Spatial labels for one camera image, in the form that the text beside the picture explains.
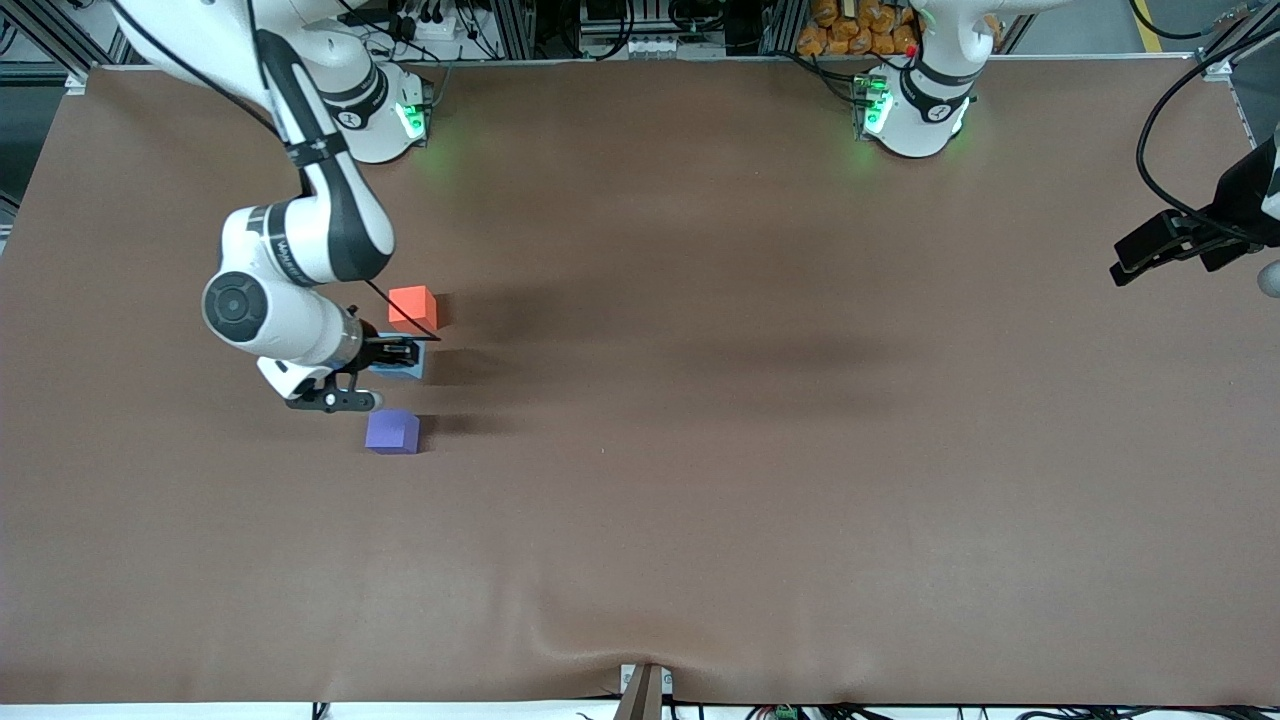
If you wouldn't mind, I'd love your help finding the purple foam block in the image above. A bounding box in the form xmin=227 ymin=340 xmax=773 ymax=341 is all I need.
xmin=365 ymin=409 xmax=421 ymax=456

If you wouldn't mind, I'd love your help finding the brown table cover sheet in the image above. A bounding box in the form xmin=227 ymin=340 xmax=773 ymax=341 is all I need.
xmin=0 ymin=55 xmax=1280 ymax=706

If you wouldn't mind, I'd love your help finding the white connector block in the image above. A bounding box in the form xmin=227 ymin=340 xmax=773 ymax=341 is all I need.
xmin=598 ymin=36 xmax=683 ymax=59

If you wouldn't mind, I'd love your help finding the white power strip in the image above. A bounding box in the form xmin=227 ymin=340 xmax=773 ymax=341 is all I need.
xmin=385 ymin=8 xmax=463 ymax=43

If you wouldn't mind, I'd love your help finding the orange foam block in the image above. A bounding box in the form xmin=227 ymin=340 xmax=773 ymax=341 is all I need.
xmin=388 ymin=285 xmax=439 ymax=336

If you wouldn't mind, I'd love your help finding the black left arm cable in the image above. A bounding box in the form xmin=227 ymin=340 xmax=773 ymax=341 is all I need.
xmin=1137 ymin=40 xmax=1280 ymax=241

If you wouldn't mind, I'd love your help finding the aluminium frame profile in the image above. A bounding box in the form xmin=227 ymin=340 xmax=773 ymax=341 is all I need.
xmin=760 ymin=0 xmax=801 ymax=56
xmin=1195 ymin=0 xmax=1280 ymax=81
xmin=495 ymin=0 xmax=536 ymax=59
xmin=0 ymin=0 xmax=96 ymax=96

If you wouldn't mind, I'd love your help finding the brown wooden post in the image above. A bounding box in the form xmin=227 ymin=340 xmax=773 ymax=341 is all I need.
xmin=613 ymin=662 xmax=666 ymax=720

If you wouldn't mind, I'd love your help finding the pile of orange packets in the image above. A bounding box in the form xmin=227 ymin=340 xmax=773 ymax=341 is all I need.
xmin=797 ymin=0 xmax=921 ymax=58

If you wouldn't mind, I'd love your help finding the light blue foam block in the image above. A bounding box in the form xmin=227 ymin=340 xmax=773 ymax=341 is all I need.
xmin=372 ymin=345 xmax=427 ymax=382

